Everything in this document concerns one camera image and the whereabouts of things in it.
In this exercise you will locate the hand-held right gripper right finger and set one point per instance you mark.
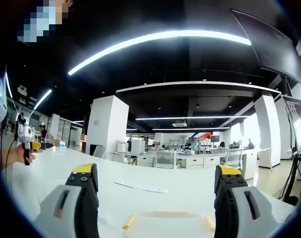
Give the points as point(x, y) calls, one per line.
point(242, 210)

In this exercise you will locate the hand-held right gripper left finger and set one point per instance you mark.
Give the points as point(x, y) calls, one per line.
point(66, 205)

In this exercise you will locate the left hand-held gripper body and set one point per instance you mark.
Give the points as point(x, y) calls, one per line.
point(24, 132)

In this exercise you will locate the clear yellow-rimmed plastic container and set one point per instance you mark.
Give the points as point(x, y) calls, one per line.
point(165, 221)

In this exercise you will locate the clear plastic storage box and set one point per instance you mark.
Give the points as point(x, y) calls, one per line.
point(153, 231)

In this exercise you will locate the blue white tissue box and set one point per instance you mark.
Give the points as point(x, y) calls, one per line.
point(62, 145)

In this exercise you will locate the person's left hand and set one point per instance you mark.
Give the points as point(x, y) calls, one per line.
point(18, 155)

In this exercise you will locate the short ceiling light strip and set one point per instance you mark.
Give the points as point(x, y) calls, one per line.
point(42, 99)

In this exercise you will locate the white chest-worn device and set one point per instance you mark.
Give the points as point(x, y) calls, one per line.
point(0, 99)

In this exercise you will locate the grey leaning board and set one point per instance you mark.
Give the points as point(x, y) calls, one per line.
point(97, 151)

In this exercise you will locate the white mesh office chair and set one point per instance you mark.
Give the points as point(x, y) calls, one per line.
point(234, 156)

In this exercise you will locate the black monitor stand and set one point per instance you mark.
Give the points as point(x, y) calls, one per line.
point(292, 171)

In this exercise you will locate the row of white office desks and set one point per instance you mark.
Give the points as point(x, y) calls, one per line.
point(195, 161)

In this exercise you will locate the small white appliance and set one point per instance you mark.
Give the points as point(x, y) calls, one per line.
point(122, 147)

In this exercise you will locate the large white appliance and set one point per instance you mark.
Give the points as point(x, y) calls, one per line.
point(138, 146)

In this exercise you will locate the small black-framed monitor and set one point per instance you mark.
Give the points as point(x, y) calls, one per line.
point(299, 124)

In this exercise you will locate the long straight ceiling light strip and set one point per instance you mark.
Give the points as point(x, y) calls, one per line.
point(190, 117)

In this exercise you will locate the ceiling air conditioner unit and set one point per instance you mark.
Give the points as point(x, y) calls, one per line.
point(179, 124)

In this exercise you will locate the curved ceiling light strip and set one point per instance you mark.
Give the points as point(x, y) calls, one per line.
point(165, 34)

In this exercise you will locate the large black monitor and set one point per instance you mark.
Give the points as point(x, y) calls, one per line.
point(271, 44)

